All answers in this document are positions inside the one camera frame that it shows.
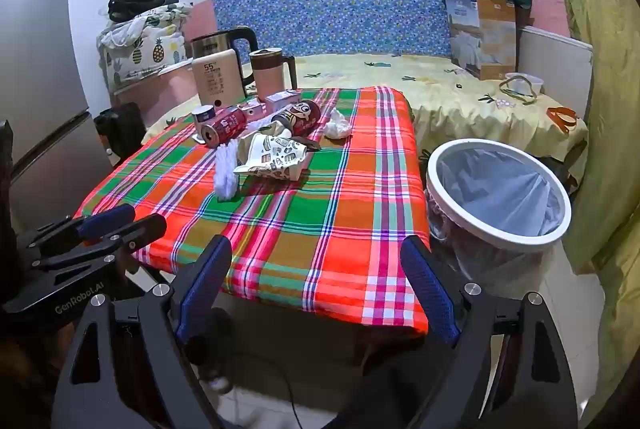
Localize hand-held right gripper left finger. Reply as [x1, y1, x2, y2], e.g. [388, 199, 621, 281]
[52, 234, 233, 429]

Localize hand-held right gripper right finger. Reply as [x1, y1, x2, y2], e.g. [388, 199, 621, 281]
[400, 234, 593, 429]

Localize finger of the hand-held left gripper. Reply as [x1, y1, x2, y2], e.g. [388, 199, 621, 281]
[30, 213, 168, 273]
[17, 203, 137, 256]

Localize white rimmed trash bin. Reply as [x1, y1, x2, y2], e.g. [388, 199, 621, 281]
[425, 139, 572, 300]

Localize white plastic bag wrapper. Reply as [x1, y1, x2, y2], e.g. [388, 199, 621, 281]
[214, 139, 243, 201]

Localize red drink can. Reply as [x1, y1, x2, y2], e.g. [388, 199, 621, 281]
[200, 106, 248, 146]

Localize patterned paper cup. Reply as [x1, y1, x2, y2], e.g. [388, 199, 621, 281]
[235, 132, 308, 182]

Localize red cartoon print can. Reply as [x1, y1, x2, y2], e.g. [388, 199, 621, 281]
[272, 100, 322, 137]

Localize black backpack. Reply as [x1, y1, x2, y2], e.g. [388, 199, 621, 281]
[94, 103, 146, 165]

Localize plaid tablecloth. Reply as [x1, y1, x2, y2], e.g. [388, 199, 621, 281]
[75, 86, 431, 341]

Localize blue bin liner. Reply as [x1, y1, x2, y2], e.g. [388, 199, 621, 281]
[437, 146, 566, 237]

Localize pink cabinet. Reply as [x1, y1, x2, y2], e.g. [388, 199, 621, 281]
[111, 62, 201, 130]

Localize pineapple print bedding bag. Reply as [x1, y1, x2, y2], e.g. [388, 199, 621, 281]
[97, 4, 193, 90]

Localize silver refrigerator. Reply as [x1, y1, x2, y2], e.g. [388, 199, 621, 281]
[0, 0, 113, 230]

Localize yellow printed bedsheet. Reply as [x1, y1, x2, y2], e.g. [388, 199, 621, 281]
[142, 53, 590, 170]

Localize crumpled white tissue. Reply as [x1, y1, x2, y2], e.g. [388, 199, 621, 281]
[324, 108, 352, 140]

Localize small pink box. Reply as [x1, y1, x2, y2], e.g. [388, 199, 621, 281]
[265, 90, 301, 112]

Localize steel electric kettle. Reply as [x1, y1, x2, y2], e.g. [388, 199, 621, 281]
[190, 26, 259, 100]

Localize black bag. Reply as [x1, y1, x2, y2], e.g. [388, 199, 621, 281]
[107, 0, 180, 22]

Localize white bowl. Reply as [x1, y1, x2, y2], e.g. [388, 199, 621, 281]
[505, 72, 544, 95]

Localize white board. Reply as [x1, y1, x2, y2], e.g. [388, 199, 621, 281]
[517, 25, 594, 120]

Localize green curtain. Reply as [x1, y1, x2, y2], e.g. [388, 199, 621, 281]
[517, 0, 640, 429]

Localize cardboard box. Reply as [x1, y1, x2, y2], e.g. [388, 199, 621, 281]
[437, 0, 533, 81]

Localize black cable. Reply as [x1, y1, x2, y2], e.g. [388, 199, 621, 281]
[200, 359, 306, 429]

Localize pink jug with black handle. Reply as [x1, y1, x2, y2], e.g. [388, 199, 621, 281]
[249, 48, 297, 102]

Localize olive strap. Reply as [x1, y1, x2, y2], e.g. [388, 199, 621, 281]
[497, 76, 538, 105]

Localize orange strap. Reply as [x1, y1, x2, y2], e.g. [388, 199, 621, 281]
[546, 106, 578, 132]

